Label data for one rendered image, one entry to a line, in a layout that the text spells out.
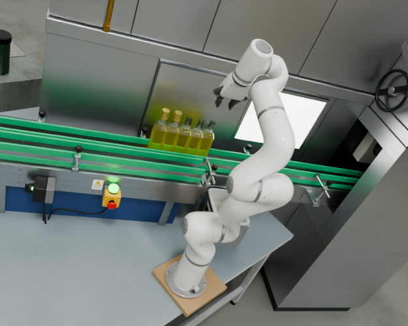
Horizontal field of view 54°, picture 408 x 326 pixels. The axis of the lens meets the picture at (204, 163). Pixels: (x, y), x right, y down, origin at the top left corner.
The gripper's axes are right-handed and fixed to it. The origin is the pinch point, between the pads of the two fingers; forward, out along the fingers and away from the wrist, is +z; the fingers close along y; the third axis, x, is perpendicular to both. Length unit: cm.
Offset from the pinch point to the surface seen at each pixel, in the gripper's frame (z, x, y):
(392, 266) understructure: 84, 37, -154
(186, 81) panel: 17.5, -23.7, 8.9
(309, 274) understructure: 95, 41, -96
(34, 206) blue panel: 68, 22, 66
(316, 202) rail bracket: 45, 16, -72
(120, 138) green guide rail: 44, -5, 33
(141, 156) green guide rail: 42.2, 4.5, 23.4
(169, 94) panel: 25.6, -20.7, 14.8
